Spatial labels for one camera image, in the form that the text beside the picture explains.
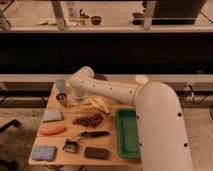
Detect blue cup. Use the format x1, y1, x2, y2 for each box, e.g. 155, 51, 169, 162
55, 79, 67, 93

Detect orange carrot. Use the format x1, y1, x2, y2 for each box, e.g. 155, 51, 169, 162
39, 126, 66, 136

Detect purple bowl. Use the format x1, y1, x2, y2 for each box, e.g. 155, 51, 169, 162
94, 74, 108, 81

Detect black handled brush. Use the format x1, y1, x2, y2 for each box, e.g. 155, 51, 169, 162
62, 130, 110, 154

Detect yellow bananas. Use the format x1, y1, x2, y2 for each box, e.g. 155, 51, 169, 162
89, 97, 110, 115

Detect bunch of dark grapes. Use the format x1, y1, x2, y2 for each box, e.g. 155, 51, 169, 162
72, 113, 104, 128

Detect dark bowl on shelf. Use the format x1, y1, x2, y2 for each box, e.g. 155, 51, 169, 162
90, 16, 102, 25

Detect green plastic tray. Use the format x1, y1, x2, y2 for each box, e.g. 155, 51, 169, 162
116, 109, 140, 159

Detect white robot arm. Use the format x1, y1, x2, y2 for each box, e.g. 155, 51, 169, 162
69, 66, 193, 171

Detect grey-blue cloth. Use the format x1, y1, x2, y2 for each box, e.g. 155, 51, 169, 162
42, 109, 63, 122

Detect small metal cup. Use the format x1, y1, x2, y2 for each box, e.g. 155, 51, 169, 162
56, 93, 68, 106

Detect blue sponge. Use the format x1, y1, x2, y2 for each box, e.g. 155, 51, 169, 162
31, 145, 57, 162

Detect white cup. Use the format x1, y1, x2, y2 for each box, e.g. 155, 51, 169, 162
135, 75, 149, 84

